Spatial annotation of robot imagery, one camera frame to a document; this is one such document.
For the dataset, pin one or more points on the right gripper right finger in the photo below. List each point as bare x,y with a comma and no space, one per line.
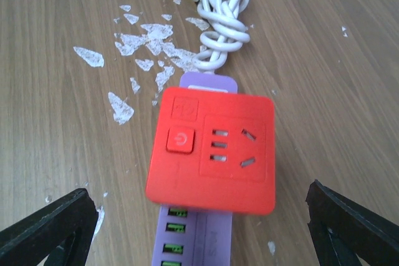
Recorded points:
343,232

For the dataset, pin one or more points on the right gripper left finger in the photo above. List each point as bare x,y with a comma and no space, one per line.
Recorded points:
59,234

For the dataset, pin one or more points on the purple plug adapter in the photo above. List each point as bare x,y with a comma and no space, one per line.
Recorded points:
190,230

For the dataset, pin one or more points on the red plug block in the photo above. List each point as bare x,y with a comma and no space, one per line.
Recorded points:
247,183

